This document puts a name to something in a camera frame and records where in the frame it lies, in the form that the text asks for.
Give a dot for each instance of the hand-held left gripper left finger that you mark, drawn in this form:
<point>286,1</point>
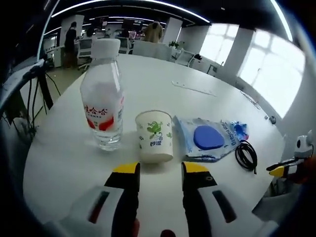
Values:
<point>74,222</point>

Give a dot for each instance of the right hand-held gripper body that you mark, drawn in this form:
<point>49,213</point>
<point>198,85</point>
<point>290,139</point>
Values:
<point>303,145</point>

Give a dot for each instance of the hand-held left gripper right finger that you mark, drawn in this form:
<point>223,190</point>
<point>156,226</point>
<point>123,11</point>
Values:
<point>247,222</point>

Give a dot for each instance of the clear packet with blue sponge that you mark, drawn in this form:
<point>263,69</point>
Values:
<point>208,138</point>

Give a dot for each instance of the clear plastic water bottle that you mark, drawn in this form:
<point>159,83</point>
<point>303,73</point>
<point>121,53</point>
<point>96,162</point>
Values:
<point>102,111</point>

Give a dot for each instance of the white paper cup green print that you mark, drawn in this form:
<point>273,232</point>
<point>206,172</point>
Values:
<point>154,138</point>

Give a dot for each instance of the person's right hand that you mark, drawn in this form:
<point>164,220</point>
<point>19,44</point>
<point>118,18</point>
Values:
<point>307,171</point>

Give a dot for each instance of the person's left hand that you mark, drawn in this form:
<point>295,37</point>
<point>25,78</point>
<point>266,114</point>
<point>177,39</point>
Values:
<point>168,233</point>

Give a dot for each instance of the person's grey trousers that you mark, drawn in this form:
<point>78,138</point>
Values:
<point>276,197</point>

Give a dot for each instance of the small grey round object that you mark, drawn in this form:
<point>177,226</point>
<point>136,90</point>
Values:
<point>271,119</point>

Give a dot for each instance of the bright window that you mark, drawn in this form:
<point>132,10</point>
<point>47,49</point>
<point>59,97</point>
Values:
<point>219,42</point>
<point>271,74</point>

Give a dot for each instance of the white table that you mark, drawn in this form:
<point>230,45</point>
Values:
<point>148,81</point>

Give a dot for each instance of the green potted plant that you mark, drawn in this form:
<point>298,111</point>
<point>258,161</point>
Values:
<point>176,44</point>

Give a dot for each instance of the large white chair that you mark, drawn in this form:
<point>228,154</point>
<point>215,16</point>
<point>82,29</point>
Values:
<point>151,50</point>

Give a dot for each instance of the white office chair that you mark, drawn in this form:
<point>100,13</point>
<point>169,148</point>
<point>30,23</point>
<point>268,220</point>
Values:
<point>85,47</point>

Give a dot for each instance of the white frame chair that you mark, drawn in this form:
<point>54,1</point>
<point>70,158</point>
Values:
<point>187,59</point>

